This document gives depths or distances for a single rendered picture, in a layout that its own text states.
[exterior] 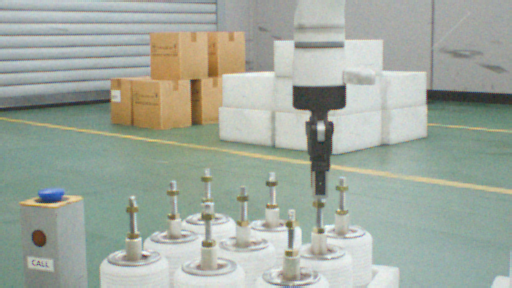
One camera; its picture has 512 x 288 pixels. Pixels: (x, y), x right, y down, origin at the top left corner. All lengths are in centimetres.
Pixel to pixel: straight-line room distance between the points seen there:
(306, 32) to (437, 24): 565
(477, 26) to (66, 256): 554
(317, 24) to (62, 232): 49
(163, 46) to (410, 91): 165
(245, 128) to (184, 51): 95
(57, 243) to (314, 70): 46
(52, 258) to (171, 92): 353
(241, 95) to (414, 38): 306
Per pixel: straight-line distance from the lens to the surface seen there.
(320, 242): 106
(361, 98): 369
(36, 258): 118
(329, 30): 100
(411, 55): 677
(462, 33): 651
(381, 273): 122
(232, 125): 400
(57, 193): 116
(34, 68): 637
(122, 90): 496
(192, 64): 474
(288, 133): 371
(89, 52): 664
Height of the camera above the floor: 56
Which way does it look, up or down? 8 degrees down
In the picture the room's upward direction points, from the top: 1 degrees counter-clockwise
